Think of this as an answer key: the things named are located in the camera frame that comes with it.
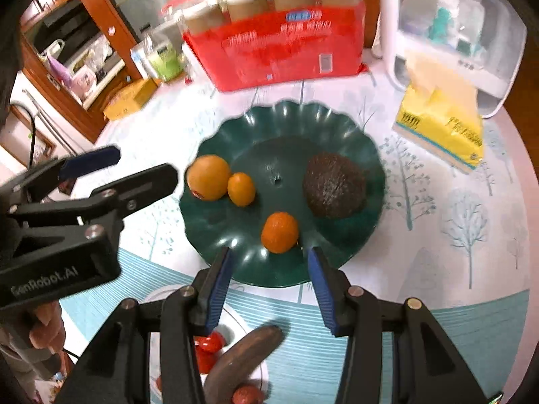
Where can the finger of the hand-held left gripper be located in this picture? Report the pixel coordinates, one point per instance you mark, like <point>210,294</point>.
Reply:
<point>143,185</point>
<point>90,162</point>

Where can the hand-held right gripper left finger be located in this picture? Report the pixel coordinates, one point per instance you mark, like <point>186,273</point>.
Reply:
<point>219,286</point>

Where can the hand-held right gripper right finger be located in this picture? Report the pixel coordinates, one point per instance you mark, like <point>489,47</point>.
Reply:
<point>320,286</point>

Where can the white round plate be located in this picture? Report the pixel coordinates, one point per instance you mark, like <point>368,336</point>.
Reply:
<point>234,328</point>

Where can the orange tangerine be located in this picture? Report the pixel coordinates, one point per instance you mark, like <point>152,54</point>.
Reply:
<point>279,232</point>

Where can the overripe brown banana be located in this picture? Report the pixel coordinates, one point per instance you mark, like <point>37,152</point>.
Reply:
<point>244,353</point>

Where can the dark green scalloped plate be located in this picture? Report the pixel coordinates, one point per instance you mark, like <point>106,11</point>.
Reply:
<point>269,147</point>

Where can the person's left hand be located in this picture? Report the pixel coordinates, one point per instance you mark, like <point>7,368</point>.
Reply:
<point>44,328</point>

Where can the brown wooden cabinet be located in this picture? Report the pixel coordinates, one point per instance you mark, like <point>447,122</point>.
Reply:
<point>84,122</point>

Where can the large orange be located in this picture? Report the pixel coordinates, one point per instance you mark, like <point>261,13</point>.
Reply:
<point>208,176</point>

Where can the flat yellow box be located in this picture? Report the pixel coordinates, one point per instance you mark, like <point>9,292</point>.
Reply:
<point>128,101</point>

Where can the pink kitchen appliance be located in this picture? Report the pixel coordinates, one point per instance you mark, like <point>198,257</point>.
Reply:
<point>84,80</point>

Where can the purple plastic bag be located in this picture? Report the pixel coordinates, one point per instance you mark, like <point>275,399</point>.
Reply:
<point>61,71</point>

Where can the small oval orange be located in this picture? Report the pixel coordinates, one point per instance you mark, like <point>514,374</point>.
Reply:
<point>241,189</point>

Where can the dark brown avocado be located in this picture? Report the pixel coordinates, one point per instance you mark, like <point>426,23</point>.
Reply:
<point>334,185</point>

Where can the blue white carton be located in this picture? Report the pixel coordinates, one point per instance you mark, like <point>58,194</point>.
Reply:
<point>139,61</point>

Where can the clear bottle green label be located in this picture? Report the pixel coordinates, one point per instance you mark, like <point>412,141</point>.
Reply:
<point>166,61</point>

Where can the black range hood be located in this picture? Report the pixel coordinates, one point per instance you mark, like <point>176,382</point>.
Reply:
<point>67,25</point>

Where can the red paper cup package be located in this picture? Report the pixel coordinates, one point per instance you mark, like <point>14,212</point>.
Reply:
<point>278,50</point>

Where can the yellow tissue pack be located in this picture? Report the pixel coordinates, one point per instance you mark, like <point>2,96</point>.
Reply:
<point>442,130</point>

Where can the white clear-cover storage box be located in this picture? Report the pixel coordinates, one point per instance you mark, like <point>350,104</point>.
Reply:
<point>497,80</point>

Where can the brown wooden door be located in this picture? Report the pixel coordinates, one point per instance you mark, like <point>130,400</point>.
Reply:
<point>371,17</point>

